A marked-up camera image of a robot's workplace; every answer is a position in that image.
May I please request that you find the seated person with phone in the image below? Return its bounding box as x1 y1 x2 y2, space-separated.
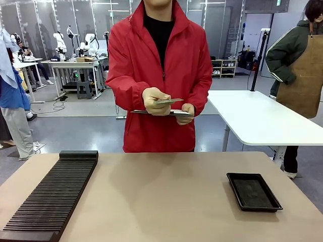
10 32 55 88

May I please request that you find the dark grey foam pad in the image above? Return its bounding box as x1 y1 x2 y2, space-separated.
232 178 275 206

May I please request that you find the person in blue shirt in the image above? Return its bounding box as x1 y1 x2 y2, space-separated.
0 27 39 161

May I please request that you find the person in red jacket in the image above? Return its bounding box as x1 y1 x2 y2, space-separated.
105 0 213 153

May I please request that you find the person's right hand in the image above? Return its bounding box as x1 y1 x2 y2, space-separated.
142 87 175 117

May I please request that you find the green PCB board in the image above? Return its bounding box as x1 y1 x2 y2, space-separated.
153 98 185 106

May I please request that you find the black floor cable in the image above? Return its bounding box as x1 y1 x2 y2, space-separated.
37 95 68 114

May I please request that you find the white table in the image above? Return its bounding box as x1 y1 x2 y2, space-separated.
206 90 323 167

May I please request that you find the person in brown apron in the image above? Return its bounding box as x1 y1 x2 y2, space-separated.
264 0 323 179

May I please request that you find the black tripod pole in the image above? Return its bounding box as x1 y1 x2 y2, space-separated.
249 28 271 92

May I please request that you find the black bags pile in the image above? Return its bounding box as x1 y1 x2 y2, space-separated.
238 49 257 70

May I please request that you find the small white desk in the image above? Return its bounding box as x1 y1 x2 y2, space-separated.
12 57 48 104

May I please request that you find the black rectangular plastic tray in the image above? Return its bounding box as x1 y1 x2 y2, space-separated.
226 172 284 212

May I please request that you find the black slotted PCB rack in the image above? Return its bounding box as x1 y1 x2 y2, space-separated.
0 150 99 242

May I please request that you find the person's left hand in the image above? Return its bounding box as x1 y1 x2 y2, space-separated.
176 103 196 126

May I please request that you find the wooden shoe shelf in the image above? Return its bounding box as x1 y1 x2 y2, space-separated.
210 58 238 79

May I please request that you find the grey step stool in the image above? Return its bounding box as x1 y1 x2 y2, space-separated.
76 80 93 100

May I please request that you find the left forearm in red sleeve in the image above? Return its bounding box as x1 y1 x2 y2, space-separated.
190 73 213 117

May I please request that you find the white background workbench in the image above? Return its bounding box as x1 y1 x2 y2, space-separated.
40 56 109 101

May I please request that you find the right forearm in red sleeve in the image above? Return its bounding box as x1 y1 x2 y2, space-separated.
105 68 153 114

